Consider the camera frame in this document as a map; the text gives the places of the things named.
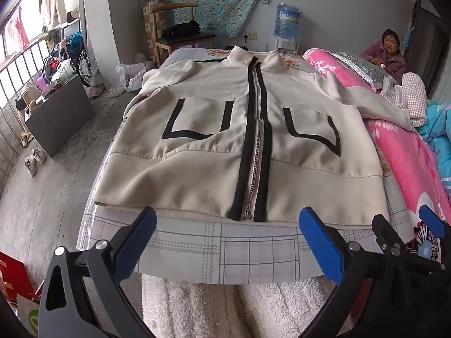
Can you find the pale fleece garment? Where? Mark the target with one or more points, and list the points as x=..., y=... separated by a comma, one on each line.
x=218, y=310

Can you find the bed with floral checked sheet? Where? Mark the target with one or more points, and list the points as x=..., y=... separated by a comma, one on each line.
x=246, y=253

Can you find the hanging beige garment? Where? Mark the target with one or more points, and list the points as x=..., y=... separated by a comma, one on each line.
x=53, y=5

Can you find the wheelchair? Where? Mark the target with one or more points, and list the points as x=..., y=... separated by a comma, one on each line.
x=82, y=67

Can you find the hanging pink garment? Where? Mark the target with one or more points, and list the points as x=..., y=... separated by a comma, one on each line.
x=19, y=30

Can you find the lace trimmed pillow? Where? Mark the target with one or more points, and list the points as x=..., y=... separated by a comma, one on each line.
x=359, y=67

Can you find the cream jacket with black trim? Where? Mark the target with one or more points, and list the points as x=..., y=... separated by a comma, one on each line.
x=197, y=169

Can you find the clear plastic wrapper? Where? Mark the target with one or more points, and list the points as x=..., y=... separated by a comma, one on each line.
x=115, y=92

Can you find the grey cabinet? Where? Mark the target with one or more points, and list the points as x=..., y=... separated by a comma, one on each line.
x=60, y=116

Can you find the window railing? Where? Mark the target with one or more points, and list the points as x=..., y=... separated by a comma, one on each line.
x=10, y=88

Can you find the black bag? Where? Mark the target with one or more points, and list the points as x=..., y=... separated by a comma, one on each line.
x=181, y=31

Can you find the checked cloth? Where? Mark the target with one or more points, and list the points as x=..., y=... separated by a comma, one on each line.
x=410, y=95

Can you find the wall socket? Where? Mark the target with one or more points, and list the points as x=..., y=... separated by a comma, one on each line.
x=249, y=36

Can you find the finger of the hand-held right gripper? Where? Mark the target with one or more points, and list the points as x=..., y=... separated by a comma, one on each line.
x=385, y=234
x=431, y=221

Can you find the wooden chair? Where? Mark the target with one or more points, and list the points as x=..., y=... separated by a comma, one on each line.
x=185, y=40

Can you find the pink floral quilt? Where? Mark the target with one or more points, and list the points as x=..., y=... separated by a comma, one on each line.
x=405, y=155

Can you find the patterned cardboard box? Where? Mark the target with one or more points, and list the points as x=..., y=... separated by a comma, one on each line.
x=149, y=31

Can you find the dark wooden door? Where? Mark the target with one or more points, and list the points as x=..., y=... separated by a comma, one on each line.
x=428, y=42

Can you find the red box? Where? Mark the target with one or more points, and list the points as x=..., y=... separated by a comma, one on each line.
x=16, y=274

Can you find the white water dispenser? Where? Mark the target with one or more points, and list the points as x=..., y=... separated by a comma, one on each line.
x=289, y=46

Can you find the white plastic bag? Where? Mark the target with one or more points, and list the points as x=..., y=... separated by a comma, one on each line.
x=132, y=77

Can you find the beige slippers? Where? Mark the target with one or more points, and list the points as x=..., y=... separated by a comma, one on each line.
x=26, y=139

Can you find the blue patterned quilt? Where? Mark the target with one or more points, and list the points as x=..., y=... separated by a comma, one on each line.
x=438, y=126

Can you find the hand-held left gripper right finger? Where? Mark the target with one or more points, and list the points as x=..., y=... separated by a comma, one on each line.
x=320, y=246

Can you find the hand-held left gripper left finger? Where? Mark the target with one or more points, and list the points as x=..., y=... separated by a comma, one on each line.
x=135, y=243

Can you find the green and white bag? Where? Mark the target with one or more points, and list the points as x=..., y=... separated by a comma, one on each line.
x=30, y=318

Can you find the blue water bottle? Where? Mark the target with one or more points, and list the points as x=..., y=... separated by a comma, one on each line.
x=287, y=21

